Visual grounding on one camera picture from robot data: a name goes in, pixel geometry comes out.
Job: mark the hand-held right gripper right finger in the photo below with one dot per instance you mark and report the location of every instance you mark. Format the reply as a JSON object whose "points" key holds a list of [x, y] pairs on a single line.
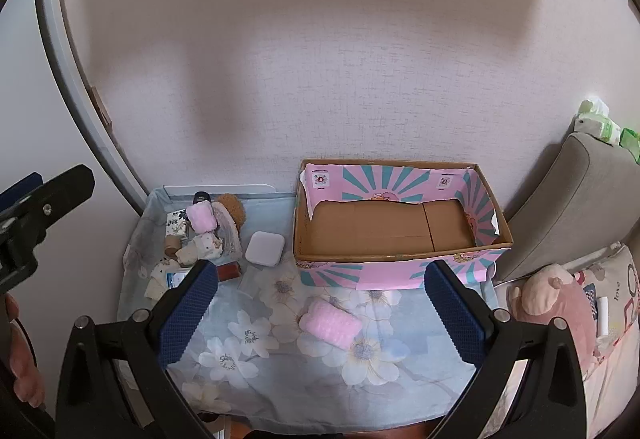
{"points": [[452, 314]]}

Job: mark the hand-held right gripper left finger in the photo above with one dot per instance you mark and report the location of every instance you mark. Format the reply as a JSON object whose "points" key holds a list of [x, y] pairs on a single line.
{"points": [[190, 314]]}

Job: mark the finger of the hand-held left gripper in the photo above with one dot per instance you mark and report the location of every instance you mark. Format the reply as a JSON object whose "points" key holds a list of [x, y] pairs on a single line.
{"points": [[25, 185], [47, 206]]}

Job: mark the brown tape roll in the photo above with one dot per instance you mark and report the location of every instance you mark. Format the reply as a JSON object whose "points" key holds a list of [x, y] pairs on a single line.
{"points": [[172, 246]]}

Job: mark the white printed small box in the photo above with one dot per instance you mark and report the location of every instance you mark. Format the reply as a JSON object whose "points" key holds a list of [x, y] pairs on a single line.
{"points": [[177, 223]]}

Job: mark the pink printed cardboard box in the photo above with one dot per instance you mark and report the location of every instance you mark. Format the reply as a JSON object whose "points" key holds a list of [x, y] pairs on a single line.
{"points": [[380, 229]]}

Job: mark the person's left hand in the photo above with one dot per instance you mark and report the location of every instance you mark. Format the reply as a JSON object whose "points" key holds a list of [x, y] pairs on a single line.
{"points": [[25, 379]]}

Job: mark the blue and white packet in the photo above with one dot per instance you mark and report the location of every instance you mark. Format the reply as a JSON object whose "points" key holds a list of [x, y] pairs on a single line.
{"points": [[176, 280]]}

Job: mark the white dotted cloth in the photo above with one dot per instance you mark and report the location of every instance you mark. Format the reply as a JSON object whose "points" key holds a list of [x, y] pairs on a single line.
{"points": [[157, 276]]}

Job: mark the red-brown small box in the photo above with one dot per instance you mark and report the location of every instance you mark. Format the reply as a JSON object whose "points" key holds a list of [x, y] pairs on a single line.
{"points": [[230, 271]]}

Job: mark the clear plastic packet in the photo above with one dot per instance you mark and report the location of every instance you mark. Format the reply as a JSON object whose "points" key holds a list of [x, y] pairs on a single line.
{"points": [[251, 284]]}

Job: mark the cream baby sock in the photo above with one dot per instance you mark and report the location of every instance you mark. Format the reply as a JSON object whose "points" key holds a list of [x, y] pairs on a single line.
{"points": [[202, 246]]}

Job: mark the pale striped cloth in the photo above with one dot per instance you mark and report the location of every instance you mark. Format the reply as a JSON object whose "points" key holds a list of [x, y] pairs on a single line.
{"points": [[225, 236]]}

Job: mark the blue floral cloth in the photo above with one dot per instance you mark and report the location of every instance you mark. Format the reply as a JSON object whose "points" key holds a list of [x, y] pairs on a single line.
{"points": [[280, 349]]}

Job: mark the small pink fluffy roll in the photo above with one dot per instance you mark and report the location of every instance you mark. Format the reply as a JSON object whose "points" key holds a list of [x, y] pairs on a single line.
{"points": [[202, 218]]}

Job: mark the pink plush toy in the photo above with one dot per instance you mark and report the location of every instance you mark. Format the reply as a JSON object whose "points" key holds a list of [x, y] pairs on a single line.
{"points": [[550, 299]]}

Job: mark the white square case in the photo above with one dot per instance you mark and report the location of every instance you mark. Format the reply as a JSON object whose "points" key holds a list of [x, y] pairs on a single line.
{"points": [[264, 248]]}

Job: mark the brown fluffy toy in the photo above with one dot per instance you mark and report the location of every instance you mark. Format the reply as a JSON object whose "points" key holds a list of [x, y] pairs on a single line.
{"points": [[234, 211]]}

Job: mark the dark cosmetic jar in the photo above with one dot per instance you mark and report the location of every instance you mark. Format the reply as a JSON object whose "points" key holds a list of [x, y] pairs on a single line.
{"points": [[201, 197]]}

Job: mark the large pink fluffy roll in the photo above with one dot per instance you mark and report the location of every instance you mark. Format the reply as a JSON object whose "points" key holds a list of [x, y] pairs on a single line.
{"points": [[332, 324]]}

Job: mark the white tube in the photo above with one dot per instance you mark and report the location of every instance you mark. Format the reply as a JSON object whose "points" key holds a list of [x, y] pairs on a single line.
{"points": [[603, 316]]}

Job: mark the grey cushion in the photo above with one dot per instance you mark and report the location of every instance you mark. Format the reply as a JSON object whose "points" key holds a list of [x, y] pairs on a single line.
{"points": [[570, 199]]}

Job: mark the printed pillow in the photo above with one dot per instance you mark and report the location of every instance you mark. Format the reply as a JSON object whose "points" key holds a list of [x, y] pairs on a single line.
{"points": [[620, 289]]}

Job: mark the white green tissue pack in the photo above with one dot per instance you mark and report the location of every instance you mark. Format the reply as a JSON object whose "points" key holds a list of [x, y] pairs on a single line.
{"points": [[597, 119]]}

